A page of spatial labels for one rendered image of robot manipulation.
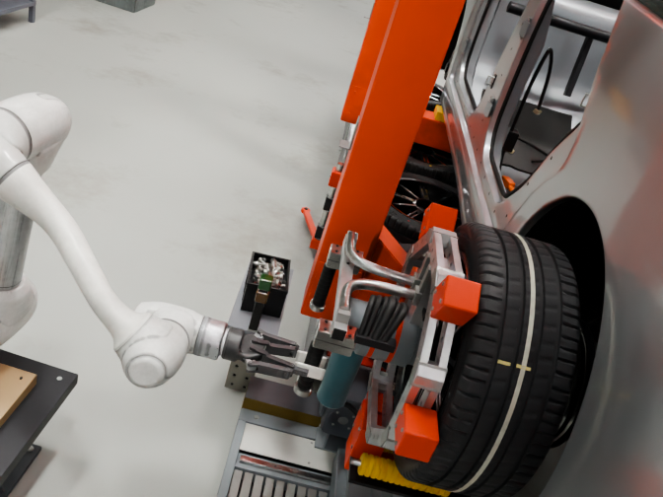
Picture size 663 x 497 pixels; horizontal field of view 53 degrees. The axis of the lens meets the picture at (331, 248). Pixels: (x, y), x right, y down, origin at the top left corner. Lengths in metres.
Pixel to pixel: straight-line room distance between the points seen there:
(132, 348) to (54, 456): 1.06
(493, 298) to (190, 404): 1.42
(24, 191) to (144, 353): 0.44
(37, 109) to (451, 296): 1.00
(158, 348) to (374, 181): 0.89
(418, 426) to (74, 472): 1.25
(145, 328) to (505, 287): 0.75
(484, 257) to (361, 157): 0.58
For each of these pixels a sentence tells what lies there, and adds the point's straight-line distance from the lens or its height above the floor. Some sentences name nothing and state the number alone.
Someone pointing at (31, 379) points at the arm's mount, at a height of 0.34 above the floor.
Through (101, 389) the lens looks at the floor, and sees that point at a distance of 2.57.
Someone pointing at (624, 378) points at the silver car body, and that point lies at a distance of 1.29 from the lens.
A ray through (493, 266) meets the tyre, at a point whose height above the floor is 1.17.
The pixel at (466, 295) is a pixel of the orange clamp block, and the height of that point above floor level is 1.14.
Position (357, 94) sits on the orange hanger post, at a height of 0.70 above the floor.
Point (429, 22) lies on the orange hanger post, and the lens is 1.82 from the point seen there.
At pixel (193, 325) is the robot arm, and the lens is 1.51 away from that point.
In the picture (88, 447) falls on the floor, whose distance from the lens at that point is 2.40.
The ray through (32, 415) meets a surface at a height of 0.30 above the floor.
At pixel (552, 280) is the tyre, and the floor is 1.17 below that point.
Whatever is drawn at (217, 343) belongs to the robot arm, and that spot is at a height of 0.85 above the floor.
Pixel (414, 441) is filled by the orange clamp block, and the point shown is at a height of 0.87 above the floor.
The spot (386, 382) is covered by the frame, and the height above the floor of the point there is 0.62.
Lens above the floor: 1.83
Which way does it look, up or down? 30 degrees down
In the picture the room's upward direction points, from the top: 18 degrees clockwise
